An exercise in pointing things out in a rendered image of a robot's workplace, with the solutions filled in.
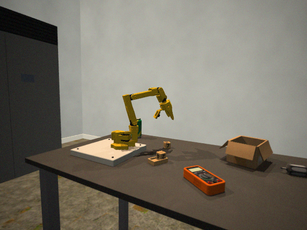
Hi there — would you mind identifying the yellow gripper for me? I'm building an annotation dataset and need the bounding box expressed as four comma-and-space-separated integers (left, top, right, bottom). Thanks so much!
154, 100, 174, 120

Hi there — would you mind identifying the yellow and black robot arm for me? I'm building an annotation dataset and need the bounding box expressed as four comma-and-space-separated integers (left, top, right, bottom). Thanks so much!
111, 87, 167, 150

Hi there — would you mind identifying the green drink can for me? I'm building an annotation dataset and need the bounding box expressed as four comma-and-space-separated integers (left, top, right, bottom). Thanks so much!
136, 117, 142, 138

